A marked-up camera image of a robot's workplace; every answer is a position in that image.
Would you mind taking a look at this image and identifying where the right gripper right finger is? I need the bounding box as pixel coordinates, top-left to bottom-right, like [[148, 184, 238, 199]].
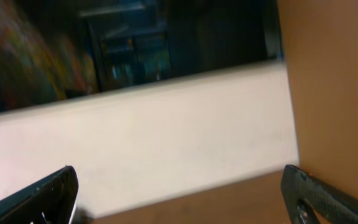
[[280, 164, 358, 224]]

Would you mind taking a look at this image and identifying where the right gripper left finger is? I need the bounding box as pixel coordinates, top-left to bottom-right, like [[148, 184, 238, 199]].
[[0, 166, 79, 224]]

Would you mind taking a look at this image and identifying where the dark window opening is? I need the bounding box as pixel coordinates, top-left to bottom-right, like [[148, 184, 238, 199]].
[[0, 0, 283, 113]]

